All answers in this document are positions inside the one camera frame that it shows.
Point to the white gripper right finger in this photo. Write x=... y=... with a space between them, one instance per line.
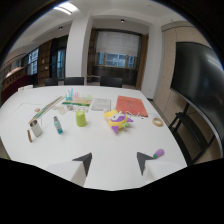
x=151 y=166

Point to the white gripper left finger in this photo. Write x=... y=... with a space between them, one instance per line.
x=77 y=168

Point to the green plastic cup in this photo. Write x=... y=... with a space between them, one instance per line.
x=80 y=118

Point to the purple eggplant toy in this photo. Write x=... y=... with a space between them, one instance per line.
x=159 y=153

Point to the roll of tan tape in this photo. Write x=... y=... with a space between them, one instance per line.
x=157 y=121

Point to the small blue-capped bottle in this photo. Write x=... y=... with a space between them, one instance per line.
x=58 y=125

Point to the black screen stand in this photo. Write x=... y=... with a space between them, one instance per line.
x=190 y=133

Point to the yellow purple plush toy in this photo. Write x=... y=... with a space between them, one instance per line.
x=117 y=120

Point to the brown wooden stick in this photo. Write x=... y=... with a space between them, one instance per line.
x=29 y=135

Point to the small round grey lid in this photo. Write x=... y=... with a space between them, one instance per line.
x=69 y=107

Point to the long wooden green ruler board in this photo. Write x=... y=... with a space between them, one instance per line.
x=45 y=109

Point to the white printed booklet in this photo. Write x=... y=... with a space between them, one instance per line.
x=101 y=104

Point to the colourful peg board toy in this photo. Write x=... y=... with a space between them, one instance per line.
x=78 y=98

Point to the small wooden block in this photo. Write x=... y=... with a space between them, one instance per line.
x=37 y=109

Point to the black office chair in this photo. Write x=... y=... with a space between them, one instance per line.
x=74 y=80
x=51 y=81
x=111 y=81

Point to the large black display screen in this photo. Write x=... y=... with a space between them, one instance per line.
x=198 y=86

